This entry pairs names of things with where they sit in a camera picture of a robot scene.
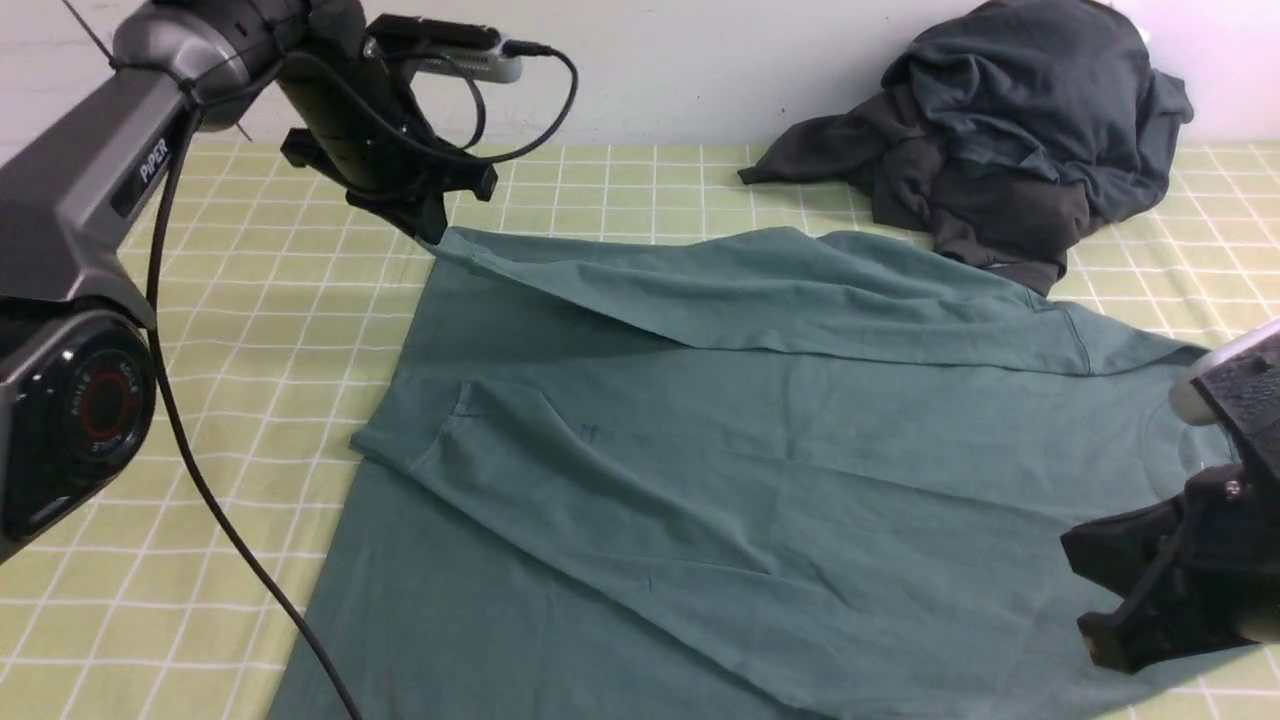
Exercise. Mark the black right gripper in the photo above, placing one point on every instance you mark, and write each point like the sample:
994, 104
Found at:
1136, 554

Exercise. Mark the dark grey clothes pile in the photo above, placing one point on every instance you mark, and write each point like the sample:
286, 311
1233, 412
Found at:
1009, 134

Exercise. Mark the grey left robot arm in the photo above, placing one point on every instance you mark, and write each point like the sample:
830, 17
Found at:
78, 378

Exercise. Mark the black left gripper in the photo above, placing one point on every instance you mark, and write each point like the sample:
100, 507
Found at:
363, 130

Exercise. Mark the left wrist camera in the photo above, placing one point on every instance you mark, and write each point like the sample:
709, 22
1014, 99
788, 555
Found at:
446, 48

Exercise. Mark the green long-sleeve top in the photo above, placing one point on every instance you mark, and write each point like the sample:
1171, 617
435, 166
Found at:
770, 476

